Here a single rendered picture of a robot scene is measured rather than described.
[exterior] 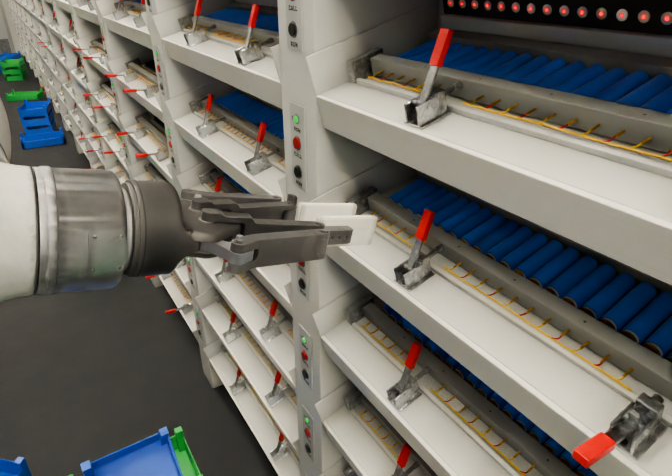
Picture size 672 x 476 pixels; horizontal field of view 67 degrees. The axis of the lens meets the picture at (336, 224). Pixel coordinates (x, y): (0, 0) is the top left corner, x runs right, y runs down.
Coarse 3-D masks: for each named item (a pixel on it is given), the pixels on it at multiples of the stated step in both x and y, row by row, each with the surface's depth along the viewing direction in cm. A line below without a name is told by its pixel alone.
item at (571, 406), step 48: (336, 192) 71; (384, 192) 76; (384, 240) 67; (384, 288) 62; (432, 288) 58; (480, 288) 56; (432, 336) 57; (480, 336) 51; (528, 336) 50; (528, 384) 45; (576, 384) 44; (576, 432) 42
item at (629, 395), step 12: (396, 240) 65; (408, 252) 63; (432, 264) 60; (444, 276) 58; (468, 288) 56; (480, 300) 54; (504, 312) 52; (516, 324) 51; (540, 336) 49; (552, 348) 48; (564, 348) 47; (576, 360) 46; (588, 372) 45; (600, 372) 44; (612, 384) 43; (624, 396) 42; (636, 396) 42
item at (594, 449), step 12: (624, 420) 39; (636, 420) 38; (600, 432) 37; (612, 432) 37; (624, 432) 38; (588, 444) 36; (600, 444) 36; (612, 444) 36; (576, 456) 35; (588, 456) 35; (600, 456) 35
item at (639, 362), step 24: (384, 216) 69; (408, 216) 66; (432, 240) 62; (456, 240) 60; (456, 264) 58; (480, 264) 56; (504, 288) 54; (528, 288) 51; (528, 312) 51; (552, 312) 49; (576, 312) 48; (576, 336) 47; (600, 336) 45; (624, 336) 44; (624, 360) 43; (648, 360) 42; (624, 384) 42; (648, 384) 42
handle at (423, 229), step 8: (424, 216) 57; (432, 216) 57; (424, 224) 57; (416, 232) 58; (424, 232) 57; (416, 240) 58; (424, 240) 57; (416, 248) 58; (416, 256) 58; (408, 264) 59; (416, 264) 59
